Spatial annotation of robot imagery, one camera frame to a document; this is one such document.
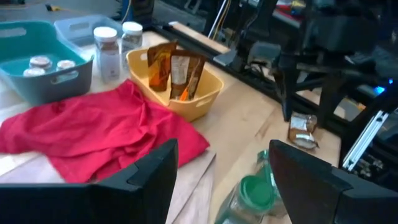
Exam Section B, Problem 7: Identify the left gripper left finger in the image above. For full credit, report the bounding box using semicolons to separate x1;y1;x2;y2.
0;139;180;224

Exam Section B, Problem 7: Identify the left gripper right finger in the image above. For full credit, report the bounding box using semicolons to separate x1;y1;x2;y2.
267;139;398;224

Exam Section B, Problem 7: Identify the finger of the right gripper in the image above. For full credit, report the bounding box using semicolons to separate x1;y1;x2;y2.
316;79;336;129
273;54;295;123

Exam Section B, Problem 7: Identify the clear pouch of brown spice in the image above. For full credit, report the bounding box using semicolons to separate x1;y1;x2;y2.
287;112;320;150

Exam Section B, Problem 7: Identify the green-lidded glass spice jar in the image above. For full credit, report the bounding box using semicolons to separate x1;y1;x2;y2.
214;174;276;224

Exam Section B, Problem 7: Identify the brown pouch with white label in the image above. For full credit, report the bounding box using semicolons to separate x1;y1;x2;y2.
169;49;206;102

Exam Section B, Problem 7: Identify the brown pouch with orange picture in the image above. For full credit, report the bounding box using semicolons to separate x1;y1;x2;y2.
146;41;178;93

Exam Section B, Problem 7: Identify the white-lidded spice jar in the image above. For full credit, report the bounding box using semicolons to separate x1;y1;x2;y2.
120;21;144;71
93;26;121;84

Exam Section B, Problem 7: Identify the silver aluminium extrusion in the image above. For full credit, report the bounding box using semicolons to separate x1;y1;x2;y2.
341;110;389;171

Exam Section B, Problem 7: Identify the red cloth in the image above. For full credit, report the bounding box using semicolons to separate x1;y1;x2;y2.
0;79;211;184

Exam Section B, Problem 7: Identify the yellow plastic bin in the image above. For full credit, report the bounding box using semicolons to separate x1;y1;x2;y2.
126;46;224;123

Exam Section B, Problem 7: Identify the teal plastic bin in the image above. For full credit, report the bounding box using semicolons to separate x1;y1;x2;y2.
0;20;94;106

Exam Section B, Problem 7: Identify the small clear plastic bin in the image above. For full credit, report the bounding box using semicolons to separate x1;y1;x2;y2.
53;14;124;52

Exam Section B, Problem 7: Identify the blue box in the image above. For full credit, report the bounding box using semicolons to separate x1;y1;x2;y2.
120;0;133;21

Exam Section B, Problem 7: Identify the yellow cable with black clip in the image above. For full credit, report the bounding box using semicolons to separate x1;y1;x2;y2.
217;0;233;32

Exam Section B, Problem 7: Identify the black aluminium table frame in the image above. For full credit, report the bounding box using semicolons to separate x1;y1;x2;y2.
151;23;398;187

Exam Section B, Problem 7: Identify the yellow floor cable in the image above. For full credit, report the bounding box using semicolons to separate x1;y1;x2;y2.
45;2;63;12

